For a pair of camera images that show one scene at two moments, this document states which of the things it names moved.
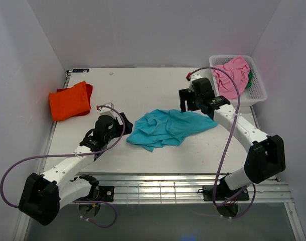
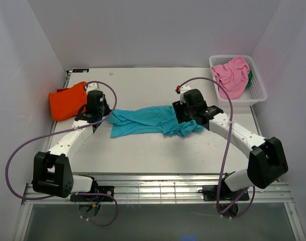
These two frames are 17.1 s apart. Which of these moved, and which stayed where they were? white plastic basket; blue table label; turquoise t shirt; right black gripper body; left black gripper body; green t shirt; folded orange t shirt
Moved: right black gripper body; turquoise t shirt; left black gripper body
Stayed: folded orange t shirt; blue table label; green t shirt; white plastic basket
